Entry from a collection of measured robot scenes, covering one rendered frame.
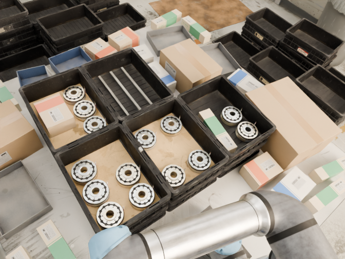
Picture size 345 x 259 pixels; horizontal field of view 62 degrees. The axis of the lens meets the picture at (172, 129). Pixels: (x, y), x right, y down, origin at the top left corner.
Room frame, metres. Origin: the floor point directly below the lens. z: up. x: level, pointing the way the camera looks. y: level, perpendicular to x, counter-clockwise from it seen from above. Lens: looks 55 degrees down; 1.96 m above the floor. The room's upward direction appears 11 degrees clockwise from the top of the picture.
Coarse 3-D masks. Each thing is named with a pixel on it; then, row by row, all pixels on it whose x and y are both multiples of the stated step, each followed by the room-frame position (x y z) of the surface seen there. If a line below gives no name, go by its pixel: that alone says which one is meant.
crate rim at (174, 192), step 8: (160, 104) 0.85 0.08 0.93; (144, 112) 0.78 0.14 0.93; (128, 120) 0.72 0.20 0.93; (128, 128) 0.68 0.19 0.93; (200, 128) 0.75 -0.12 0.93; (208, 136) 0.72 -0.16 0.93; (216, 144) 0.69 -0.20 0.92; (224, 152) 0.65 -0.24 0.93; (224, 160) 0.61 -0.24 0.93; (216, 168) 0.57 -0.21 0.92; (160, 176) 0.49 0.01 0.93; (200, 176) 0.52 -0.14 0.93; (168, 184) 0.46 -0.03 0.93; (184, 184) 0.47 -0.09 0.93; (192, 184) 0.49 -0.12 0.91; (176, 192) 0.43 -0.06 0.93
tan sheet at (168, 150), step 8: (160, 120) 0.83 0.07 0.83; (144, 128) 0.76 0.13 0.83; (152, 128) 0.77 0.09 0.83; (184, 128) 0.81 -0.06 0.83; (160, 136) 0.74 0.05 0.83; (176, 136) 0.75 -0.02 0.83; (184, 136) 0.76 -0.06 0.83; (160, 144) 0.69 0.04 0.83; (168, 144) 0.70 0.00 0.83; (176, 144) 0.71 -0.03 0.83; (184, 144) 0.72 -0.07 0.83; (192, 144) 0.72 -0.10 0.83; (152, 152) 0.64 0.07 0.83; (160, 152) 0.65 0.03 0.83; (168, 152) 0.66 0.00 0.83; (176, 152) 0.67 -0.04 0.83; (184, 152) 0.68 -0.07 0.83; (152, 160) 0.60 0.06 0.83; (160, 160) 0.61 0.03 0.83; (168, 160) 0.62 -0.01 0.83; (176, 160) 0.63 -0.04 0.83; (184, 160) 0.63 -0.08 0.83; (160, 168) 0.57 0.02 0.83; (184, 168) 0.60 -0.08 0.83; (192, 176) 0.56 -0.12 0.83
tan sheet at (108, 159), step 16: (112, 144) 0.64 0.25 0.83; (96, 160) 0.55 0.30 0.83; (112, 160) 0.57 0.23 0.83; (128, 160) 0.58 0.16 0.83; (112, 176) 0.49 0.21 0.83; (80, 192) 0.40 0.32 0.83; (96, 192) 0.41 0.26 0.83; (112, 192) 0.43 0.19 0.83; (128, 192) 0.44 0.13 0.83; (96, 208) 0.35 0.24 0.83; (128, 208) 0.37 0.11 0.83
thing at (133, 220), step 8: (112, 128) 0.66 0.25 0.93; (96, 136) 0.61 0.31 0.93; (128, 136) 0.64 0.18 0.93; (80, 144) 0.56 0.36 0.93; (136, 144) 0.61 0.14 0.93; (64, 152) 0.51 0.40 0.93; (56, 160) 0.47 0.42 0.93; (144, 160) 0.54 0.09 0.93; (64, 168) 0.45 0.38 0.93; (152, 168) 0.52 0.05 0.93; (72, 184) 0.39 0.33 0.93; (168, 192) 0.43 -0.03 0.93; (80, 200) 0.33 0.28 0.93; (160, 200) 0.39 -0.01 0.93; (152, 208) 0.36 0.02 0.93; (88, 216) 0.29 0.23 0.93; (136, 216) 0.32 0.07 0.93; (96, 224) 0.26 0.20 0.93; (128, 224) 0.28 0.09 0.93; (96, 232) 0.24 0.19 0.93
